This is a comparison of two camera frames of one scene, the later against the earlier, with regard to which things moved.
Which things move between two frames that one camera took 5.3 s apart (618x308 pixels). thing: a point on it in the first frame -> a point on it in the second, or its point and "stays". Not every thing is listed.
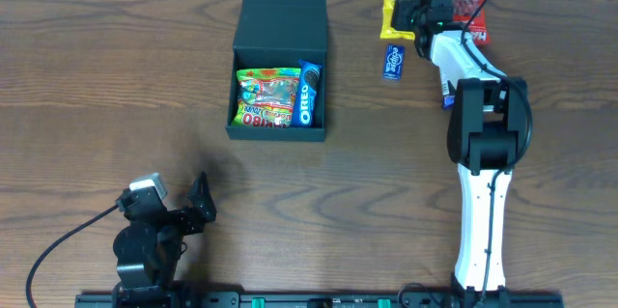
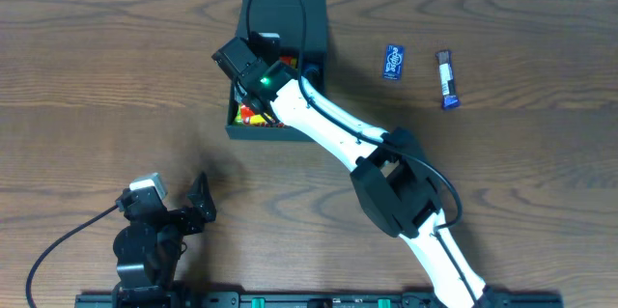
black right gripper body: [403, 17] -> [264, 42]
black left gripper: [191, 216] stays
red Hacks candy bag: [465, 1] -> [289, 60]
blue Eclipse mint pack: [393, 63] stays
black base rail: [321, 300] stays
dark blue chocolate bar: [448, 93] stays
